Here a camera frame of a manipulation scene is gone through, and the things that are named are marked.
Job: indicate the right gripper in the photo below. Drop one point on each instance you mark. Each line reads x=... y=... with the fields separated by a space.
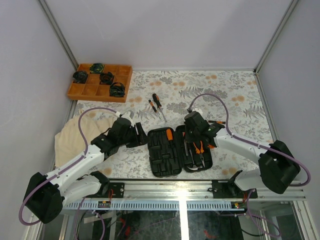
x=188 y=138

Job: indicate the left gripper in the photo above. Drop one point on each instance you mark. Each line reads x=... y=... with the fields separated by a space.
x=140 y=139

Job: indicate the orange handled long-nose pliers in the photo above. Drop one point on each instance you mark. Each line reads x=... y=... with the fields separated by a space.
x=171 y=148

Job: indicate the black plastic tool case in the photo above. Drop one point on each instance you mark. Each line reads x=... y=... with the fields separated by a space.
x=162 y=165

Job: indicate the steel claw hammer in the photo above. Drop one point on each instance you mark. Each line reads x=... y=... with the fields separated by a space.
x=192 y=166

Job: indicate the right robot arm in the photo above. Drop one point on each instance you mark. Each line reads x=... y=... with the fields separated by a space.
x=275 y=171

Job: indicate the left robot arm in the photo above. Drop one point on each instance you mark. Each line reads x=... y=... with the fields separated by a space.
x=47 y=194

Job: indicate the precision screwdriver orange black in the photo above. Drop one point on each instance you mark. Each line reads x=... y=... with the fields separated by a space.
x=218 y=122

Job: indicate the small black orange screwdriver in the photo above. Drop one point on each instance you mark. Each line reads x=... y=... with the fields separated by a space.
x=154 y=108

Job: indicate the large black orange screwdriver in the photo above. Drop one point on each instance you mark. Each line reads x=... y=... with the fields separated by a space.
x=156 y=99

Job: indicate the floral table cloth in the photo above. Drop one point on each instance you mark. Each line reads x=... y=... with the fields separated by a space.
x=176 y=90

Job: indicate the dark rolled fabric band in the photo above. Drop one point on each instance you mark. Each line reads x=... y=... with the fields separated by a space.
x=117 y=90

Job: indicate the cream cloth bag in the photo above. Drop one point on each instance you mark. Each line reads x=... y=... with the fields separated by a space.
x=69 y=142

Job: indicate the wooden compartment tray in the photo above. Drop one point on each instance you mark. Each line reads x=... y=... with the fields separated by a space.
x=92 y=90

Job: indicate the dark rolled band centre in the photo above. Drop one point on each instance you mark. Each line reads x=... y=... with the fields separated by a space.
x=106 y=78

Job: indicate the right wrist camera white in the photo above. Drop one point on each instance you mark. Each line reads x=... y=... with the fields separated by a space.
x=197 y=110

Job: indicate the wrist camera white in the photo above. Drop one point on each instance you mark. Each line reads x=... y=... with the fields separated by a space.
x=128 y=115
x=197 y=110

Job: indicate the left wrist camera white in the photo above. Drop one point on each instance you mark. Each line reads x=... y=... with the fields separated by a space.
x=128 y=115

